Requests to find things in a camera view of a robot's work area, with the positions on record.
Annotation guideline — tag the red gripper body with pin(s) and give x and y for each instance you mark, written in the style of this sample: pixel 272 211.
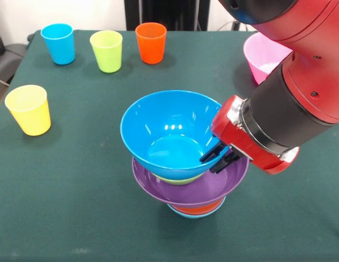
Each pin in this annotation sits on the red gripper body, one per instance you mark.
pixel 245 136

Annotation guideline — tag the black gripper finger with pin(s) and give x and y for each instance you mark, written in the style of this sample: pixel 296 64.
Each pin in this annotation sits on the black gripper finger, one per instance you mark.
pixel 213 153
pixel 226 161

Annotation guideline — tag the purple plastic bowl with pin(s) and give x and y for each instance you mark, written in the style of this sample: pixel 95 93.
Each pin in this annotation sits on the purple plastic bowl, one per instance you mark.
pixel 232 180

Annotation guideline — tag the small green plastic bowl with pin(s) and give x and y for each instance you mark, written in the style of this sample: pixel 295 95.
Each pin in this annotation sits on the small green plastic bowl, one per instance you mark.
pixel 180 181

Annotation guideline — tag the orange plastic bowl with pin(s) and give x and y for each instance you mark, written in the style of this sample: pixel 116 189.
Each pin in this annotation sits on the orange plastic bowl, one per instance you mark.
pixel 197 210

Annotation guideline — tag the large blue plastic bowl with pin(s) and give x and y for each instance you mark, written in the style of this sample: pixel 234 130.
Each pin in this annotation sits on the large blue plastic bowl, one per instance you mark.
pixel 158 128

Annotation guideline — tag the small blue plastic bowl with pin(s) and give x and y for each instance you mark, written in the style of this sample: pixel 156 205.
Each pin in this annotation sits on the small blue plastic bowl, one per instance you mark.
pixel 196 214

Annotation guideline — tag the large pink plastic bowl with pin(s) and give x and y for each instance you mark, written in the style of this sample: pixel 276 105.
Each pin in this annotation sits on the large pink plastic bowl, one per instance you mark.
pixel 262 57

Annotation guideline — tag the orange plastic cup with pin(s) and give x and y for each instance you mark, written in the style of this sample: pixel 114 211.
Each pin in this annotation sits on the orange plastic cup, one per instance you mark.
pixel 150 46

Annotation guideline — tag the dark green tablecloth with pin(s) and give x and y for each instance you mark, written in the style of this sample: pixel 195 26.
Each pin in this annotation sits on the dark green tablecloth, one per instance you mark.
pixel 76 177

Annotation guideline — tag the lime green plastic cup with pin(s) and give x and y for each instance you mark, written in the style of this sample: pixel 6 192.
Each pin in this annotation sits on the lime green plastic cup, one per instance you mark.
pixel 107 52

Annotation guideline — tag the yellow plastic cup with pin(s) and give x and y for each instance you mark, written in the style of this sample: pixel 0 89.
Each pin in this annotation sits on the yellow plastic cup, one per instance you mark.
pixel 30 114

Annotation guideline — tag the blue plastic cup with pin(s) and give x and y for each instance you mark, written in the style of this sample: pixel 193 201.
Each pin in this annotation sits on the blue plastic cup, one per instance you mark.
pixel 60 43

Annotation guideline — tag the black chair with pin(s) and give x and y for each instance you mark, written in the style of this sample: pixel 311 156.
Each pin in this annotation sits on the black chair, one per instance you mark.
pixel 8 60

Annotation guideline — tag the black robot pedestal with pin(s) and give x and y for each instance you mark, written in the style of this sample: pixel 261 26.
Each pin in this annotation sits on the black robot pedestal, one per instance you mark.
pixel 169 16

